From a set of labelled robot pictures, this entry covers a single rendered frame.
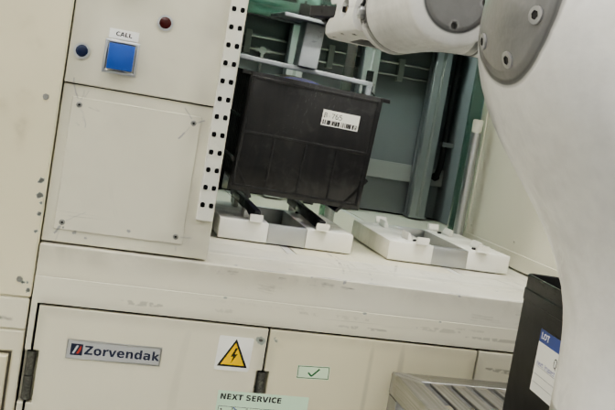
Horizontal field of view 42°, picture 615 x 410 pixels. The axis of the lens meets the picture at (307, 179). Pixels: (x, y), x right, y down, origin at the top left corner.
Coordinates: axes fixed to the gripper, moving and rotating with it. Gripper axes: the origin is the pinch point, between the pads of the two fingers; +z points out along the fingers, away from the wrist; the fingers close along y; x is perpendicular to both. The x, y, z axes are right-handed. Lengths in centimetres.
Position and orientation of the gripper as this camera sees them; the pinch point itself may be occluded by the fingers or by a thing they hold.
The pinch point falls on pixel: (354, 25)
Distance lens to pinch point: 100.0
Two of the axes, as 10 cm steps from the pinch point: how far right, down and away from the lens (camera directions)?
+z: -2.2, -1.1, 9.7
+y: 9.6, 1.5, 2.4
